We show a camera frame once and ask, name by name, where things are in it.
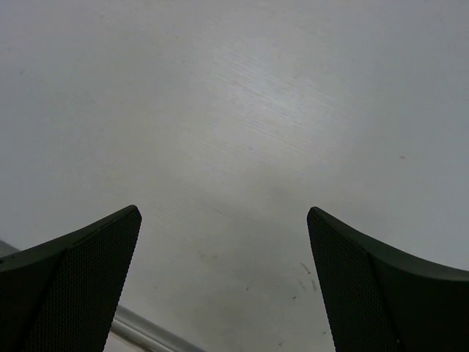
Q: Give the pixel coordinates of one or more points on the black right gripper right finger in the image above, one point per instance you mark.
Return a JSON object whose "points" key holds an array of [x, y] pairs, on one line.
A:
{"points": [[379, 298]]}

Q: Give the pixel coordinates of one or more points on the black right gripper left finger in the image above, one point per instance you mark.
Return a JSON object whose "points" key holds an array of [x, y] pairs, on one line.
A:
{"points": [[62, 295]]}

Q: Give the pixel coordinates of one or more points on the aluminium table rail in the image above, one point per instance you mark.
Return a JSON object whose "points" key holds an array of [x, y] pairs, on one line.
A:
{"points": [[145, 334]]}

